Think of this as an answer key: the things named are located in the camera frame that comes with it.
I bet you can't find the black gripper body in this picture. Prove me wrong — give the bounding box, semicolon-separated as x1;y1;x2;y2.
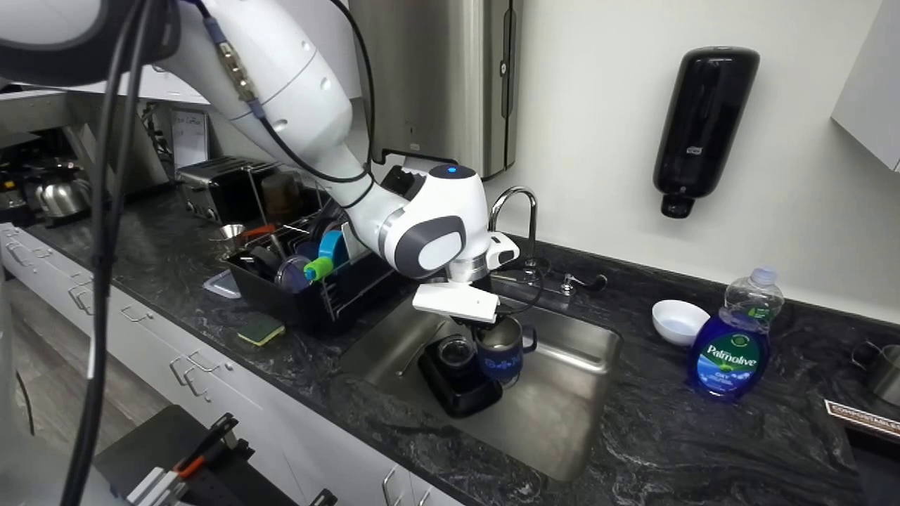
449;230;520;283

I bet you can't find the black dish drying rack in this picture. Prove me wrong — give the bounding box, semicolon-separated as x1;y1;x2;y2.
227;199;407;334

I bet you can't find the blue dish soap bottle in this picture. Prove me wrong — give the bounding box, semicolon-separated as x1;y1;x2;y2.
689;267;786;401

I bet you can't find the black wall soap dispenser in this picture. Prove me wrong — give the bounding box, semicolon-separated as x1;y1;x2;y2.
652;49;760;220

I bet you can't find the small white bowl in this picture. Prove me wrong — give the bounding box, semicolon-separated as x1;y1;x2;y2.
651;297;708;345

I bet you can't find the white upper cabinet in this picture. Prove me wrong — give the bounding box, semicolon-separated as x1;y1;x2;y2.
833;0;900;172

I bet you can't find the chrome sink faucet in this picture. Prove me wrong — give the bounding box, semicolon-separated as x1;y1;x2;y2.
489;186;538;279

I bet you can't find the steel kettle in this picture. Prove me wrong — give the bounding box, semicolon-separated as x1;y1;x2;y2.
33;157;91;220

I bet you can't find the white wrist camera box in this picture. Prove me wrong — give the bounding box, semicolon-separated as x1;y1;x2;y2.
414;283;500;324

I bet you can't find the steel paper towel dispenser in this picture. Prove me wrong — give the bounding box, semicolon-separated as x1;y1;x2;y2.
351;0;523;179

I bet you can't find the stainless steel sink basin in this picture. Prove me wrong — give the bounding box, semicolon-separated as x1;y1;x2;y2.
344;292;621;482

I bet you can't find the dark blue steel mug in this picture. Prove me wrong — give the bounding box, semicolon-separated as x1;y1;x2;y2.
475;314;538;386

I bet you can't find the green yellow sponge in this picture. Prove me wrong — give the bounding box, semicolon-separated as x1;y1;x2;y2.
236;313;285;348

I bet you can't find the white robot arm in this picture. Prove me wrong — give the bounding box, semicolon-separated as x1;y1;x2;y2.
0;0;518;283

